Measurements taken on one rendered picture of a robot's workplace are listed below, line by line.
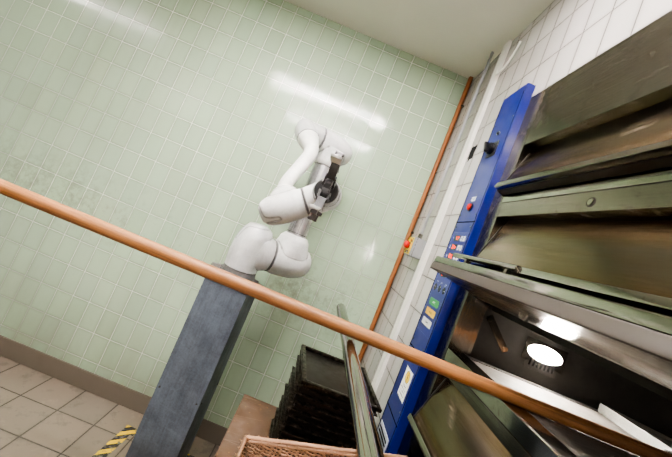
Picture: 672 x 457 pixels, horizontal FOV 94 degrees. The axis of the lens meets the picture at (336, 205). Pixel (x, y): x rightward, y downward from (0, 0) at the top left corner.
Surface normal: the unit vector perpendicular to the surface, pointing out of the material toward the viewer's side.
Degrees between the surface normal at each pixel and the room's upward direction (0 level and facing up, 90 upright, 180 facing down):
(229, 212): 90
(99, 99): 90
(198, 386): 90
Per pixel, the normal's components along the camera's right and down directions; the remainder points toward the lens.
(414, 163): 0.04, -0.07
